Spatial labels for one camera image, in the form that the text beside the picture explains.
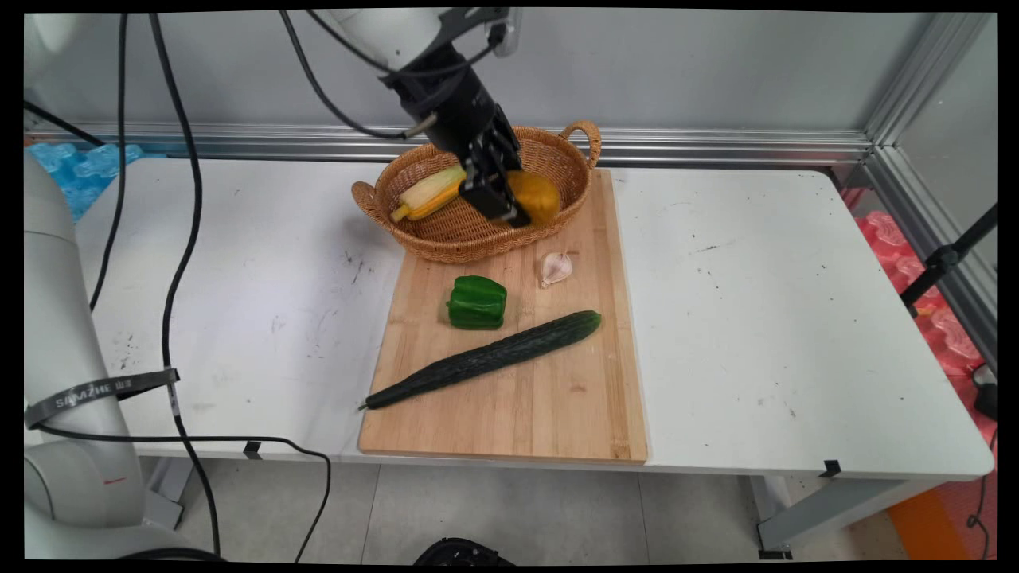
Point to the black tripod stand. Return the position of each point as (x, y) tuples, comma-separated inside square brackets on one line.
[(943, 259)]

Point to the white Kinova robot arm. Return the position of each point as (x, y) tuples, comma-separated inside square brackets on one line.
[(64, 318)]

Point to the green bell pepper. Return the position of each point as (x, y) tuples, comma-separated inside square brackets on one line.
[(478, 306)]

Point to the upright aluminium frame post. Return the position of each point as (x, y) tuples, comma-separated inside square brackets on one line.
[(923, 76)]

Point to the woven wicker basket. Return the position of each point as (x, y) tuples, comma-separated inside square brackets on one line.
[(478, 239)]

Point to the blue foam mat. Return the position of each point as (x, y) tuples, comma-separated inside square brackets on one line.
[(87, 163)]

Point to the black tape strip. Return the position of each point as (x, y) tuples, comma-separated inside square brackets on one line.
[(830, 468), (252, 450)]

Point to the side aluminium frame rail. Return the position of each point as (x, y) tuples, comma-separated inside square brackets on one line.
[(931, 231)]

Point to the corn cob with husk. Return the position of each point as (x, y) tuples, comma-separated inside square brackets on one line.
[(430, 195)]

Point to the grey table leg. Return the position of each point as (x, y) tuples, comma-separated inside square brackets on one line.
[(828, 509), (169, 489)]

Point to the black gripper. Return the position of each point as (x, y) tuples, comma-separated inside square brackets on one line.
[(454, 103)]

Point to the red foam mat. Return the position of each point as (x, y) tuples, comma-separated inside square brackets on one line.
[(947, 334)]

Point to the black round object on floor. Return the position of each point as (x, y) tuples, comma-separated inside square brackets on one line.
[(462, 551)]

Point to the horizontal aluminium frame rail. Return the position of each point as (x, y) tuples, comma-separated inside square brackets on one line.
[(716, 147)]

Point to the wooden cutting board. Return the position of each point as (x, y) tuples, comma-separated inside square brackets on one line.
[(541, 398)]

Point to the garlic bulb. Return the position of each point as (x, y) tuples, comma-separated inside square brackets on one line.
[(556, 269)]

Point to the long dark green cucumber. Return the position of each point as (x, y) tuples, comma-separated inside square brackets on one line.
[(486, 358)]

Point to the small black device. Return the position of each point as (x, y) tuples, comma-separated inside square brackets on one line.
[(985, 394)]

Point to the yellow bell pepper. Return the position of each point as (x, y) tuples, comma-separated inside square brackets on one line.
[(541, 199)]

